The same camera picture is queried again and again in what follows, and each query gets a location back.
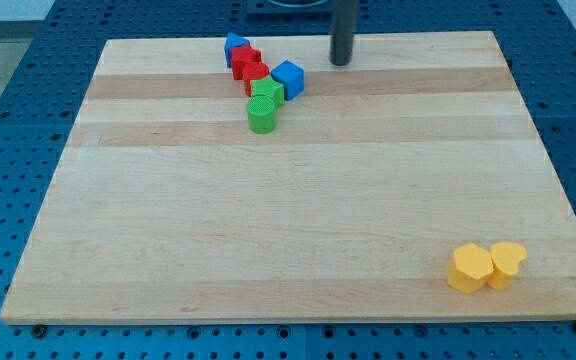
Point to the green cylinder block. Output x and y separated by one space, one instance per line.
261 114

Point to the yellow hexagon block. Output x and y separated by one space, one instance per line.
469 268

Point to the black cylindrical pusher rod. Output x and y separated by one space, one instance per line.
343 27

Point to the green star block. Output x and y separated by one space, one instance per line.
269 87

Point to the blue triangle block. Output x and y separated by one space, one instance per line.
233 40

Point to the red round block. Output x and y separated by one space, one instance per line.
253 71

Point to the red star block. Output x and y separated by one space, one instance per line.
240 57

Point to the blue cube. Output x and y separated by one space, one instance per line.
291 76

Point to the wooden board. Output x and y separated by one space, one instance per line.
165 208

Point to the yellow heart block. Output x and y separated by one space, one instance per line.
506 259

